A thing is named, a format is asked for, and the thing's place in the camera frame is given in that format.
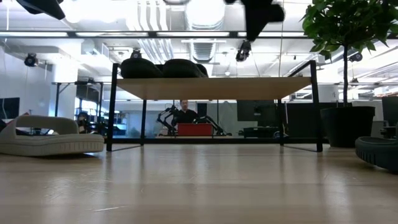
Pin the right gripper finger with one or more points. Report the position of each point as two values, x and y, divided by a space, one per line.
255 31

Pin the wooden shelf black metal frame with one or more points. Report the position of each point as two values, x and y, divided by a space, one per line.
217 88

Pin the grey rubber slide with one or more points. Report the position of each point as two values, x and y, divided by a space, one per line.
46 146

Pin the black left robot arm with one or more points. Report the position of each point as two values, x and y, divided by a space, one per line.
43 7

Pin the black background robot arm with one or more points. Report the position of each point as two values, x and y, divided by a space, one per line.
205 119
170 109

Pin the black ceiling spotlight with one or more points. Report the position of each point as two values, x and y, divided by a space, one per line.
243 51
136 53
31 59
356 57

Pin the black desk monitor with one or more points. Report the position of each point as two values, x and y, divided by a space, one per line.
256 110

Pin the black partition panel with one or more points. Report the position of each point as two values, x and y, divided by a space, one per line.
390 110
303 119

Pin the long ceiling light bar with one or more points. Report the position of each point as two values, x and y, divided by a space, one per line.
152 34

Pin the person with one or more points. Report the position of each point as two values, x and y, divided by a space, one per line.
185 113
83 119

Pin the red plastic bin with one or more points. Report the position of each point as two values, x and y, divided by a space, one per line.
194 129

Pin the green potted plant black pot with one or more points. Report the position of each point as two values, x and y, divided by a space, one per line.
346 124

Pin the black table frame rails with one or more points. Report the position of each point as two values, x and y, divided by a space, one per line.
233 140

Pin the black metal frame stand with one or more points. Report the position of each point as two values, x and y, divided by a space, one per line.
57 99

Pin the black wall monitor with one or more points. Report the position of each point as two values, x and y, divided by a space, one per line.
9 108

